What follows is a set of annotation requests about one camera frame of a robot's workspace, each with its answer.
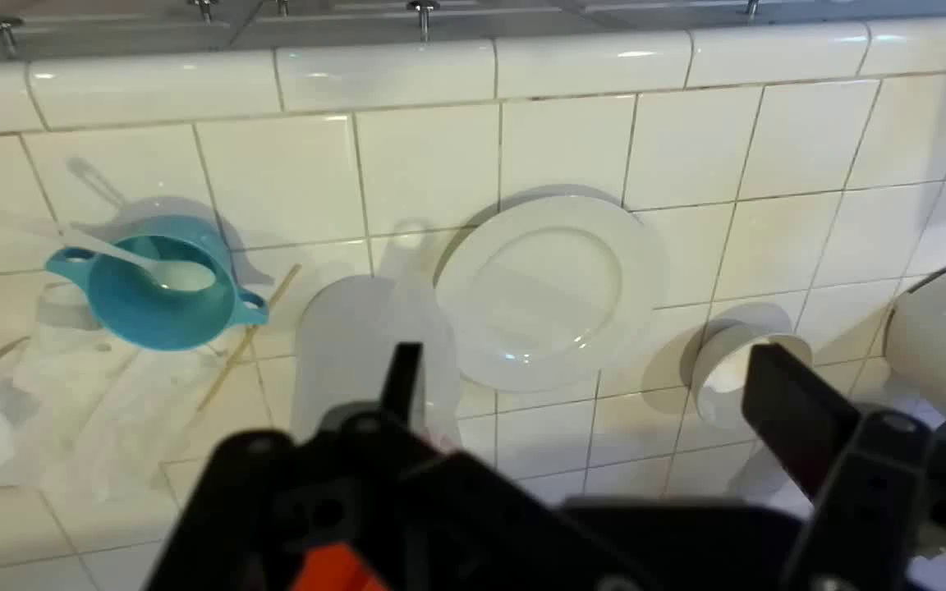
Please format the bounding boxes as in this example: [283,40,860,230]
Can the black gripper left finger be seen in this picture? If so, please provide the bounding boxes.
[380,340,423,423]

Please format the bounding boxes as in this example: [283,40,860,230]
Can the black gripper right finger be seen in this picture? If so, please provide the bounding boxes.
[743,345,860,499]

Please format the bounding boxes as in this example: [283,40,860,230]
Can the translucent pitcher with red lid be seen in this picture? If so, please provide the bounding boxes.
[289,219,460,448]

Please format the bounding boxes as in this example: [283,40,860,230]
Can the thin wooden skewer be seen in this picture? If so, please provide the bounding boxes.
[194,261,299,413]

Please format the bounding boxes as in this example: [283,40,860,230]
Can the white ceramic plate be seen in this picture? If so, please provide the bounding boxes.
[437,193,672,389]

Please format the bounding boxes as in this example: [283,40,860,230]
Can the white plastic spoon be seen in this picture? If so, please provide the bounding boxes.
[47,226,217,295]

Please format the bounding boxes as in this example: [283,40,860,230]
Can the teal plastic measuring cup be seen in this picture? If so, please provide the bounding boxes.
[47,214,270,350]

